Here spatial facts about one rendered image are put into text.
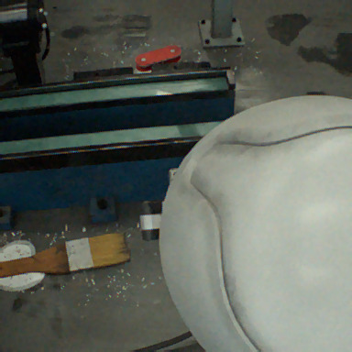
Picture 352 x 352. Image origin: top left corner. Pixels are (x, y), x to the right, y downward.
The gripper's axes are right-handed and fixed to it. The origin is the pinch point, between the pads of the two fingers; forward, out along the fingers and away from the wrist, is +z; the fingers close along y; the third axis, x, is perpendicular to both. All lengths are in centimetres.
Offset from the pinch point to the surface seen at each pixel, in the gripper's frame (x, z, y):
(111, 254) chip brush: 7.2, 35.1, 12.1
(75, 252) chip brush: 6.5, 35.4, 17.2
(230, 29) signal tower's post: -29, 61, -12
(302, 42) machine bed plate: -25, 62, -26
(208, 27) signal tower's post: -30, 65, -9
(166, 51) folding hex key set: -25, 59, 0
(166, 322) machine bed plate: 16.6, 28.9, 5.4
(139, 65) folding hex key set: -23, 57, 5
